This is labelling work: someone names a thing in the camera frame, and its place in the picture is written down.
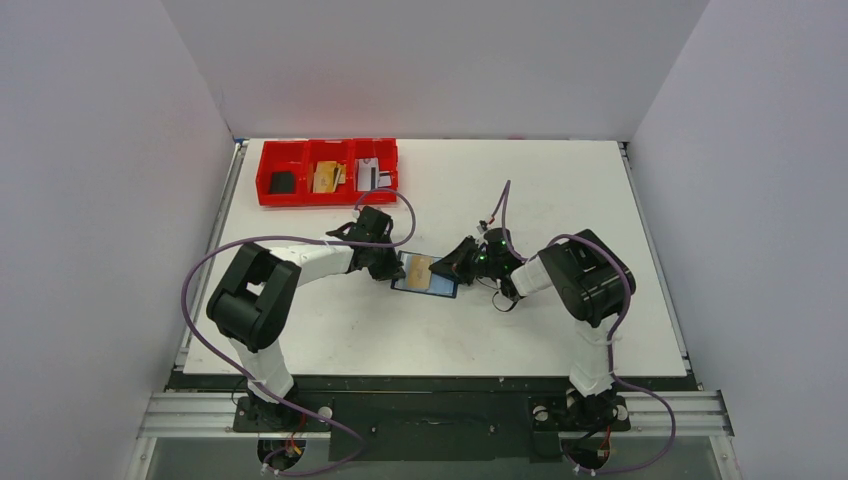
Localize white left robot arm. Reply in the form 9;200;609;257
206;206;405;430

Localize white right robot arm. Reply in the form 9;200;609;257
430;227;636;427

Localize silver cards in bin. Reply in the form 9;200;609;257
356;157;392;192

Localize gold cards in bin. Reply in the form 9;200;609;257
312;161;346;194

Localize black card in bin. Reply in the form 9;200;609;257
267;171;297;195

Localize red three-compartment bin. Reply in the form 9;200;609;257
255;138;399;207

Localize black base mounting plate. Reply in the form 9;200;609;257
165;374;697;466

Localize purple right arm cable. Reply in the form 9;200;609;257
500;180;677;477

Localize aluminium frame rail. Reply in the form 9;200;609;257
138;391;734;439

